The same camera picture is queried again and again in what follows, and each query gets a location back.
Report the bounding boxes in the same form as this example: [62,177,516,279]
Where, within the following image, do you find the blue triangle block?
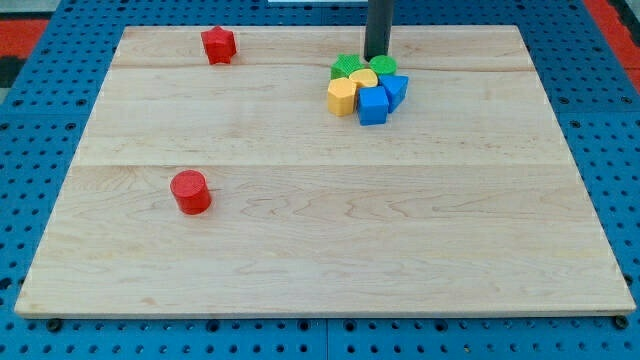
[379,75,409,113]

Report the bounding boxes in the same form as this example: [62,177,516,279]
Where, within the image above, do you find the light wooden board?
[15,25,636,319]

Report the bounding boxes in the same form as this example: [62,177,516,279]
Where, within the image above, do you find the green cylinder block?
[369,55,397,75]

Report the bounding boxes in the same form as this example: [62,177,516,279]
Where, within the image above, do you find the red cylinder block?
[170,170,212,215]

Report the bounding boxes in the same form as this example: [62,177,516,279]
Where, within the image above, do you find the red star block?
[201,26,237,65]

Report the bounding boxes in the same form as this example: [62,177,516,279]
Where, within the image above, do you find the green star block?
[330,54,365,80]

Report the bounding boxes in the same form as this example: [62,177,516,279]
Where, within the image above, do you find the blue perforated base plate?
[1,1,639,359]

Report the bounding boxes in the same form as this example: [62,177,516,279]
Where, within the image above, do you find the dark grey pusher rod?
[363,0,394,61]

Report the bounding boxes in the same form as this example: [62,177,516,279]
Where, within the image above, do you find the blue cube block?
[357,86,389,126]

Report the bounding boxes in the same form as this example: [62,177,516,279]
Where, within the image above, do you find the yellow hexagon block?
[327,77,357,116]

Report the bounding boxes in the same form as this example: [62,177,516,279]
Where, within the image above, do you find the yellow heart block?
[348,68,378,89]

